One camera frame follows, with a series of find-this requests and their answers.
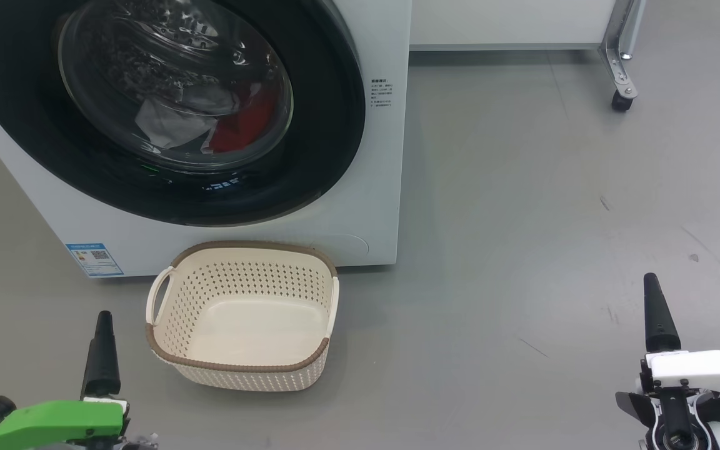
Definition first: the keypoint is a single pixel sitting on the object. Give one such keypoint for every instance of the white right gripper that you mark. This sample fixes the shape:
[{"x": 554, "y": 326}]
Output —
[{"x": 704, "y": 372}]

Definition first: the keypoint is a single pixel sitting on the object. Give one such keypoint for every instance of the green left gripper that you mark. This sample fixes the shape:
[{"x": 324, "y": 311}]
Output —
[{"x": 54, "y": 422}]

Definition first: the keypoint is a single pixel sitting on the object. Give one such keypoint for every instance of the white and red garment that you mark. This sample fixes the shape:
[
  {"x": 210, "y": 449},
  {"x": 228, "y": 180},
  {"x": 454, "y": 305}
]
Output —
[{"x": 169, "y": 122}]

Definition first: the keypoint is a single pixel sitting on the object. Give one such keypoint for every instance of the plain red garment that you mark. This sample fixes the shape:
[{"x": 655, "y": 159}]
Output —
[{"x": 244, "y": 128}]

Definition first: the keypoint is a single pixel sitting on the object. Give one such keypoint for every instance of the washing machine door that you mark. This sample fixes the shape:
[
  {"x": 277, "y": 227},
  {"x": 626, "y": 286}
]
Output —
[{"x": 329, "y": 125}]

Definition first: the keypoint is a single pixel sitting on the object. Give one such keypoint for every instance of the cream perforated laundry basket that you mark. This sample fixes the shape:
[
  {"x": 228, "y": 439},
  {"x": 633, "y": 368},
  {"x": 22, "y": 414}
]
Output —
[{"x": 254, "y": 331}]

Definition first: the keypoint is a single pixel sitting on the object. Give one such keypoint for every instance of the white front-load washing machine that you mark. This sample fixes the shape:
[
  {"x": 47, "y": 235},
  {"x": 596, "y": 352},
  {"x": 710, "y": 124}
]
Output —
[{"x": 372, "y": 206}]

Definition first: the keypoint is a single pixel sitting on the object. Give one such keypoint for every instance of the blue energy label sticker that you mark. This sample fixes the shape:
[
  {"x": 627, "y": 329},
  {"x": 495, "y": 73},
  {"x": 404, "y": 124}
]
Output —
[{"x": 94, "y": 259}]

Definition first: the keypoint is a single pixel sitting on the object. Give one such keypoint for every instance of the black caster wheel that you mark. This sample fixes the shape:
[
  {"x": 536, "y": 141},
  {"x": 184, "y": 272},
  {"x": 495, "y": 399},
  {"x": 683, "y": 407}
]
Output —
[{"x": 622, "y": 102}]

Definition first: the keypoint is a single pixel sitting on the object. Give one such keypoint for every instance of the silver metal frame leg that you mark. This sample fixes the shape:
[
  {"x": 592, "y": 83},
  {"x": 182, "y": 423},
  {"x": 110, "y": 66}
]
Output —
[{"x": 616, "y": 56}]

